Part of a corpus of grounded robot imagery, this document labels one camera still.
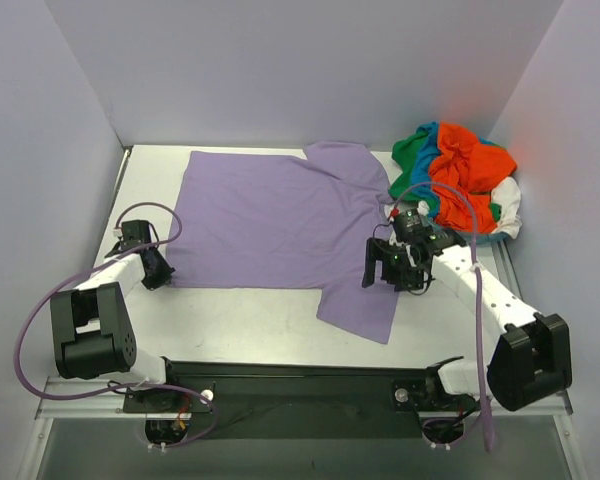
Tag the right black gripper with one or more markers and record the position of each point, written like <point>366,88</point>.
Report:
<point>386,265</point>

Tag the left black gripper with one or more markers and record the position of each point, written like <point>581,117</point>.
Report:
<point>155,267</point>

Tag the purple t shirt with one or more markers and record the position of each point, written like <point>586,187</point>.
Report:
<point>286,222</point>

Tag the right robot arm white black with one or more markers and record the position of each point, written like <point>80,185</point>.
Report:
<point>522,355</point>

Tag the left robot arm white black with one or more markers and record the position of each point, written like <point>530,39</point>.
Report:
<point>92,332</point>

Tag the blue t shirt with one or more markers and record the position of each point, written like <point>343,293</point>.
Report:
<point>427,152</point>

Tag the green t shirt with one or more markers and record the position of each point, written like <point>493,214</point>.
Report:
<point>406,154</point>

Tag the teal laundry basket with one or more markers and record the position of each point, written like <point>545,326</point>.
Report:
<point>465,238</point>

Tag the orange t shirt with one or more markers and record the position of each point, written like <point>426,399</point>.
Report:
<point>465,173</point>

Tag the white t shirt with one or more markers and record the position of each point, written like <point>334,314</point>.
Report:
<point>495,209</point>

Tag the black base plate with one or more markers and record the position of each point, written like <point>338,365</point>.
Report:
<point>401,400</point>

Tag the aluminium frame rail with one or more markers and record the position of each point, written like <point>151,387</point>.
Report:
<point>111,405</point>

